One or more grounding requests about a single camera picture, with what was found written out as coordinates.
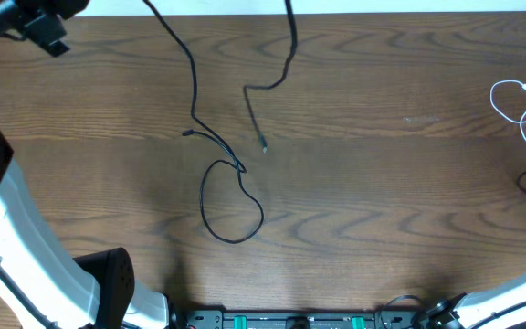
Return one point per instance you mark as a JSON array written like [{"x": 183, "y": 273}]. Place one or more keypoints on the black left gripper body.
[{"x": 41, "y": 22}]

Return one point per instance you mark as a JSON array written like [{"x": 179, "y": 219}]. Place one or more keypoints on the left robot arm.
[{"x": 47, "y": 288}]

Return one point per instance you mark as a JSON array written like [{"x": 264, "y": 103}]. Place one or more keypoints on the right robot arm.
[{"x": 500, "y": 307}]

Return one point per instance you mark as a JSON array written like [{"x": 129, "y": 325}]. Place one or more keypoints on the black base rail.
[{"x": 215, "y": 319}]

